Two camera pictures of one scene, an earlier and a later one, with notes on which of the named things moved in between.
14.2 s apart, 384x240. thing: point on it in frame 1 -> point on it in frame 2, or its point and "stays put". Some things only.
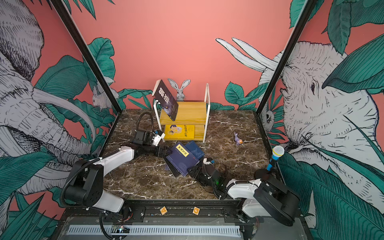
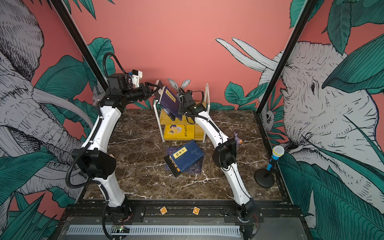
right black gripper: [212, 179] -> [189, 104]
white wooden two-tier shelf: [192, 121] stays put
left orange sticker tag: [163, 210] stays put
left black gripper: [163, 154] -> [148, 89]
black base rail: [205, 211] stays put
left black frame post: [88, 56] stays put
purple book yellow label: [182, 159] -> [169, 101]
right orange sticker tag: [196, 210] stays put
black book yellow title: [173, 168] stays put
